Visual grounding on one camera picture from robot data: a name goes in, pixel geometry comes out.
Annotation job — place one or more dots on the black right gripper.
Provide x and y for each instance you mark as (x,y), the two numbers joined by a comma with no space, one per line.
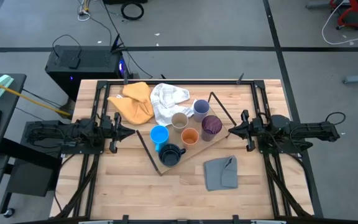
(258,130)

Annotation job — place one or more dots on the dark navy mug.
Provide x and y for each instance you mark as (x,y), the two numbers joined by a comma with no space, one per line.
(170,154)

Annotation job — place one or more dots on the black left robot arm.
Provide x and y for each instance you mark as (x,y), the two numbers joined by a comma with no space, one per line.
(57,133)

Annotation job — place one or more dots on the orange plastic cup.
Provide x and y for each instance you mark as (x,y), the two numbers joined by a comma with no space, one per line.
(190,137)

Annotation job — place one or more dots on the yellow cloth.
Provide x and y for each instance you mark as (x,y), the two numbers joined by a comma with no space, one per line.
(135,102)

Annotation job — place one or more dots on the beige plastic cup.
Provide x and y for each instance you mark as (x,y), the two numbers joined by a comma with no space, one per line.
(179,122)

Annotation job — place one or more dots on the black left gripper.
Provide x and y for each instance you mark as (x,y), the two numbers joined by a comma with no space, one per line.
(110,132)

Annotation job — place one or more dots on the black computer tower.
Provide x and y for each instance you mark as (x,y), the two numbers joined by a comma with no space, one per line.
(95,59)

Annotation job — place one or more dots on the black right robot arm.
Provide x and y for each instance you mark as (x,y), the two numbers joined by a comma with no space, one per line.
(306,132)

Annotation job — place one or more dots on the bright blue mug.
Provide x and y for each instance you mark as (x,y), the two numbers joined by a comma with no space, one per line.
(159,137)

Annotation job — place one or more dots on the black rolling cart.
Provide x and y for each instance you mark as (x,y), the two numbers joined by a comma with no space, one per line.
(33,177)

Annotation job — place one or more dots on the white checked cloth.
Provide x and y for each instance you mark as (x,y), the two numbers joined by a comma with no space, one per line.
(166,99)

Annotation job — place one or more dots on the black aluminium table frame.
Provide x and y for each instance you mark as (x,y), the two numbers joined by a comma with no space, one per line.
(216,82)

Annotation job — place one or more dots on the black side desk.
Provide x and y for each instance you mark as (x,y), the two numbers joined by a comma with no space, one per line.
(8,124)

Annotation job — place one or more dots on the purple faceted tumbler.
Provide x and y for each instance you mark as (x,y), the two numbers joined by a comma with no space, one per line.
(211,127)

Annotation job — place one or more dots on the red chair base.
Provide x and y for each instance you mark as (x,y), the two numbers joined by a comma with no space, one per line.
(353,15)

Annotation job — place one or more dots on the mint green stapler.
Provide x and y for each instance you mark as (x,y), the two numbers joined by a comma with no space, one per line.
(0,85)

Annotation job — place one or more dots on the small black adapter box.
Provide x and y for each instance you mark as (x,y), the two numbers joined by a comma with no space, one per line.
(74,63)

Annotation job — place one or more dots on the grey folded cloth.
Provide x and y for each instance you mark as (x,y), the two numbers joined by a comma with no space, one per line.
(219,174)

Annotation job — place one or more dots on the lavender plastic cup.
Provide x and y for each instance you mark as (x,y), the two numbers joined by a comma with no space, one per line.
(201,110)

